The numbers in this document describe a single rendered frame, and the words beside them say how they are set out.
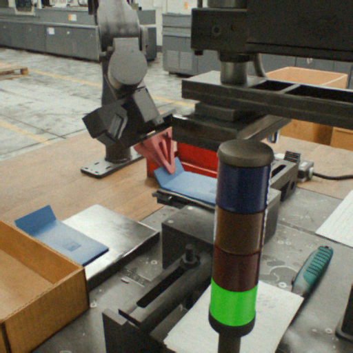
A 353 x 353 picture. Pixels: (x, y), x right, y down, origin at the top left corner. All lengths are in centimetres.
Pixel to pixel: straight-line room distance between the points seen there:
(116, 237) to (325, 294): 33
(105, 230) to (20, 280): 16
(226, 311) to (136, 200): 52
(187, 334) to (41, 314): 18
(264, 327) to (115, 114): 37
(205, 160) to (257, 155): 69
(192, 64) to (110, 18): 564
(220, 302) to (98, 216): 44
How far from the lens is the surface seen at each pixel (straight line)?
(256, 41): 46
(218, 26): 51
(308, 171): 94
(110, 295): 59
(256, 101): 50
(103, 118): 61
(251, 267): 30
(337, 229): 78
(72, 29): 849
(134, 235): 67
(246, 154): 26
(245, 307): 33
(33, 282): 63
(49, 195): 87
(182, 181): 68
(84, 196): 85
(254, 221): 28
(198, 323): 48
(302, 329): 56
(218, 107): 52
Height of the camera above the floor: 129
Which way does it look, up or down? 25 degrees down
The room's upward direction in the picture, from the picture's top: straight up
